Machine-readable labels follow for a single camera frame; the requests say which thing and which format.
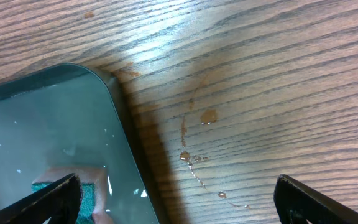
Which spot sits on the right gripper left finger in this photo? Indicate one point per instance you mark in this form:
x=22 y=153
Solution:
x=59 y=202

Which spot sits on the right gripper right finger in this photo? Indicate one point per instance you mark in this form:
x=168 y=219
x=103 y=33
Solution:
x=296 y=202

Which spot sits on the green scrubbing sponge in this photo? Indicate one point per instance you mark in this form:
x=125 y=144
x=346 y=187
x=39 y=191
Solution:
x=94 y=191

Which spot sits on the black water tray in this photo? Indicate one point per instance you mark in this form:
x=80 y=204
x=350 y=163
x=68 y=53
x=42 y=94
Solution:
x=71 y=115

